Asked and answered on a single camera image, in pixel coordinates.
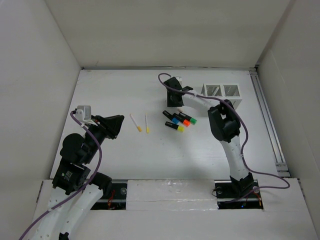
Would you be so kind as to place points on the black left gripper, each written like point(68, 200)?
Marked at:
point(111, 126)

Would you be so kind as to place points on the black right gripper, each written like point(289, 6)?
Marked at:
point(170, 103)

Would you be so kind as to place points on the black highlighter blue cap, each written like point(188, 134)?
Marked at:
point(170, 117)

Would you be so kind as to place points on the black highlighter yellow cap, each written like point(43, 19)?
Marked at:
point(174, 126)

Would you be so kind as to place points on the white pen pale yellow cap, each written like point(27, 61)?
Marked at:
point(216, 91)

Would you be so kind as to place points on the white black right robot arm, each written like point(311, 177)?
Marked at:
point(224, 125)

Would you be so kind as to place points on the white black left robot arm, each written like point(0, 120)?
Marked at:
point(74, 189)

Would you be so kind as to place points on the white mesh desk organizer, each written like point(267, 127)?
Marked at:
point(230, 92)

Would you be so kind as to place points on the white pen orange cap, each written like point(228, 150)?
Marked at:
point(135, 123)

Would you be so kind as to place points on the black highlighter orange cap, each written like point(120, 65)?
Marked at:
point(182, 120)

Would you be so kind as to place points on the black highlighter green cap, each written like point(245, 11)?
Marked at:
point(192, 120)

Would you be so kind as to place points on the white foam block front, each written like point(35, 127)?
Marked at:
point(171, 195)

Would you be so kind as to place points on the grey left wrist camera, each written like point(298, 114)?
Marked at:
point(83, 113)

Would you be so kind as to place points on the aluminium rail right side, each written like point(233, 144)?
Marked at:
point(279, 159)

